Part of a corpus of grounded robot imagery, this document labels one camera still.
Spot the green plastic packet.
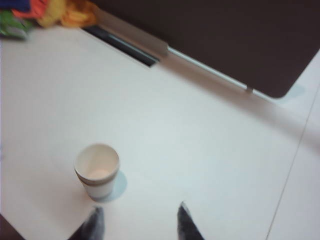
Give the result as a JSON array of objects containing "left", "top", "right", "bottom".
[{"left": 0, "top": 9, "right": 34, "bottom": 40}]

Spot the blue cloth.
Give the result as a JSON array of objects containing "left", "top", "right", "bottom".
[{"left": 0, "top": 0, "right": 33, "bottom": 12}]

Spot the white cable tray lid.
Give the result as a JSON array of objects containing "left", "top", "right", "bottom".
[{"left": 92, "top": 9, "right": 169, "bottom": 58}]

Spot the white paper cup blue logo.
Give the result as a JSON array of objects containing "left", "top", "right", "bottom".
[
  {"left": 83, "top": 174, "right": 119, "bottom": 202},
  {"left": 73, "top": 143, "right": 121, "bottom": 184}
]

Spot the wide brown desk divider panel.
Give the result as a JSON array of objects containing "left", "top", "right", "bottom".
[{"left": 92, "top": 0, "right": 320, "bottom": 100}]

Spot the yellow crumpled cloth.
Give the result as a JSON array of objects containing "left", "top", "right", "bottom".
[{"left": 37, "top": 0, "right": 98, "bottom": 29}]

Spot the orange cloth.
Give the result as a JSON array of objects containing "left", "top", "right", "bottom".
[{"left": 11, "top": 0, "right": 52, "bottom": 20}]

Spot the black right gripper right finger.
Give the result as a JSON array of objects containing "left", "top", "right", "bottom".
[{"left": 177, "top": 201, "right": 206, "bottom": 240}]

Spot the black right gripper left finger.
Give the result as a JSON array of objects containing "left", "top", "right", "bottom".
[{"left": 71, "top": 206, "right": 105, "bottom": 240}]

